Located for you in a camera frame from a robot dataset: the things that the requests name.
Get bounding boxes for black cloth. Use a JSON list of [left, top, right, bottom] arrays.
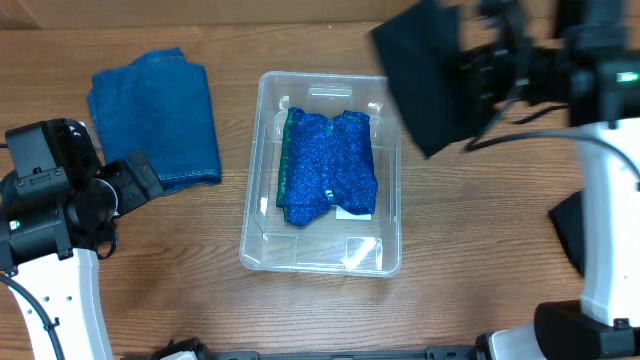
[[371, 0, 482, 157], [548, 191, 585, 277]]

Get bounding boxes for blue denim jeans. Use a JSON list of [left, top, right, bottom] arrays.
[[87, 48, 222, 194]]

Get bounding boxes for sparkly blue sequin garment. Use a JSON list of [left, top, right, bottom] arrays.
[[276, 107, 378, 227]]

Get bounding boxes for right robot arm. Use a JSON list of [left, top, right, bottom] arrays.
[[474, 1, 639, 359]]

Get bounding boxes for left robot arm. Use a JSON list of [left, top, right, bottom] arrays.
[[1, 119, 163, 359]]

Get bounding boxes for clear plastic storage container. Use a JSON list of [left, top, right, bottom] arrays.
[[240, 71, 402, 277]]

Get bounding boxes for white paper label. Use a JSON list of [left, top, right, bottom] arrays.
[[335, 206, 372, 221]]

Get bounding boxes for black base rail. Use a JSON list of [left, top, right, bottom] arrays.
[[119, 339, 481, 360]]

